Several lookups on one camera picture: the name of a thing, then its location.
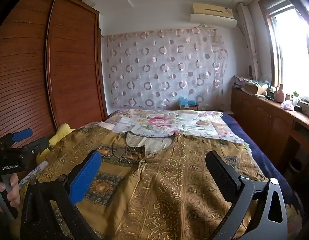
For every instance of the wall air conditioner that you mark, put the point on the wall air conditioner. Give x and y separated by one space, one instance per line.
213 15

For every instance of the lavender cloth bundle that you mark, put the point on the lavender cloth bundle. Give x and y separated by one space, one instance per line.
287 105

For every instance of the beige window curtain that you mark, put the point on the beige window curtain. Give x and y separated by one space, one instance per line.
249 37

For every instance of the green-capped bottle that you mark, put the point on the green-capped bottle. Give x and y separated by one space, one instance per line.
295 97

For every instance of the yellow plush toy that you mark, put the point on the yellow plush toy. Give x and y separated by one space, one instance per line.
62 132

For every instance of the open cardboard box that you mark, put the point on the open cardboard box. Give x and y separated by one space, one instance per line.
254 88

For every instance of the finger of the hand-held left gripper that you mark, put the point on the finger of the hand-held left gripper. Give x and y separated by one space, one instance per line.
22 134
37 146

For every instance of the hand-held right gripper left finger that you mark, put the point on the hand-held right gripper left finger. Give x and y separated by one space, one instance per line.
85 177

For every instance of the pink vase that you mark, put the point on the pink vase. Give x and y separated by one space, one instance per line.
279 95

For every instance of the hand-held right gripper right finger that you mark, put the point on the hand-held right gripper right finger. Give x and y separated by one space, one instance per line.
220 176

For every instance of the person's left hand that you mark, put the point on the person's left hand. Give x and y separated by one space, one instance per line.
12 191

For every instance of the window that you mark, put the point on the window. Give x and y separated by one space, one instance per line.
292 50

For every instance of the sheer circle-patterned curtain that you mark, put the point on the sheer circle-patterned curtain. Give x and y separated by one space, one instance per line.
157 67

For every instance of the wooden sideboard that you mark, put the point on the wooden sideboard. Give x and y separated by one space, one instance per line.
264 120

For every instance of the stack of folded cloths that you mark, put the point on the stack of folded cloths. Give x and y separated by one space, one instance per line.
238 82

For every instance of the small cardboard box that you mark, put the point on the small cardboard box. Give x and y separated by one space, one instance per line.
190 107

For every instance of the floral blanket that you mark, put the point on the floral blanket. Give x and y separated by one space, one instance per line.
157 122

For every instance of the brown patterned garment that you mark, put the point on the brown patterned garment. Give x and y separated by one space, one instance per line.
169 180

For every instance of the wooden wardrobe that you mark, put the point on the wooden wardrobe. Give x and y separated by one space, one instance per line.
69 67

